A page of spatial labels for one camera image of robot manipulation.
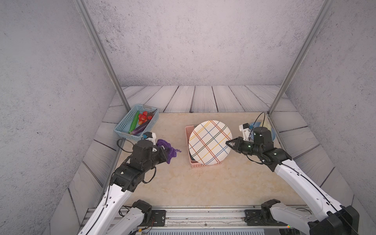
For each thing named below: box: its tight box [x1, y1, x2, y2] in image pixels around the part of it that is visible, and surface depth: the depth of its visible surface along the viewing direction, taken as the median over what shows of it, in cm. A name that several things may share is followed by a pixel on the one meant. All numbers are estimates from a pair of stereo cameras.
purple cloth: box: [155, 139, 182, 165], surface depth 72 cm
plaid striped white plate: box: [188, 119, 233, 166], surface depth 82 cm
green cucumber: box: [128, 110, 140, 135], surface depth 116 cm
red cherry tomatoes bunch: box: [138, 110, 153, 126], surface depth 116 cm
